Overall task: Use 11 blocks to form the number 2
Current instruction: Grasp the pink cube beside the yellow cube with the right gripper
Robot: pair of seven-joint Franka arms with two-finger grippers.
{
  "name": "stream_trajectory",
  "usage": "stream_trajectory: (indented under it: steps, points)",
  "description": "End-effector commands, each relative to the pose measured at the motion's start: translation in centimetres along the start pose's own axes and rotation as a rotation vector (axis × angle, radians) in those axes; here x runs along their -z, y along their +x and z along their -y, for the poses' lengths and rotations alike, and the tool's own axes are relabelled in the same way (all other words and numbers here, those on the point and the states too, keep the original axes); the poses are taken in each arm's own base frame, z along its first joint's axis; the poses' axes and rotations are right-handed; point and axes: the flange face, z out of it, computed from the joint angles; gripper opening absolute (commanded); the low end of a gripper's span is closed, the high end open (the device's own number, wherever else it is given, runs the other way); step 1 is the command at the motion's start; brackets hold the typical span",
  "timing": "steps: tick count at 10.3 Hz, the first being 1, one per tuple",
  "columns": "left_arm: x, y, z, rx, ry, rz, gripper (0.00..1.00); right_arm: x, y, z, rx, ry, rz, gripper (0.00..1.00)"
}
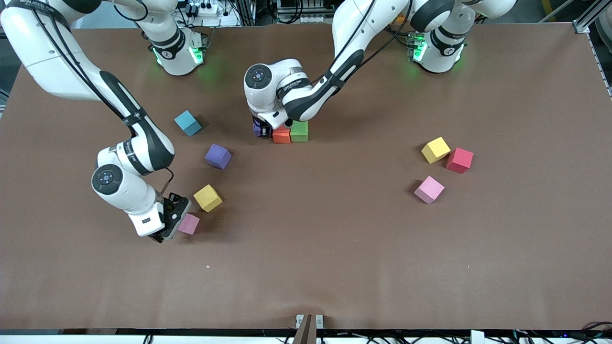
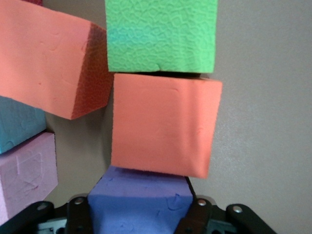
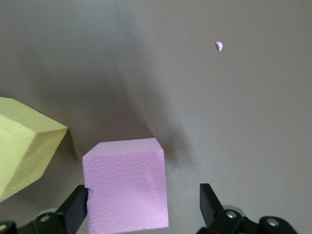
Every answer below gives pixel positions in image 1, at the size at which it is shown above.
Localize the yellow foam cube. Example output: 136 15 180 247
421 137 451 165
193 184 223 213

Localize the aluminium frame rail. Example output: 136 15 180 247
574 0 612 34

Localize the small metal bracket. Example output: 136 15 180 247
295 313 325 344

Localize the cyan foam cube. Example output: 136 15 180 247
174 110 203 138

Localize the white power strip with plugs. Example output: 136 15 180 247
184 0 240 27

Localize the white socket strip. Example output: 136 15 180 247
277 13 327 25

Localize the pink foam cube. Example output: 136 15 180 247
178 213 201 236
414 175 446 205

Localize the red foam cube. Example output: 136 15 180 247
446 147 474 174

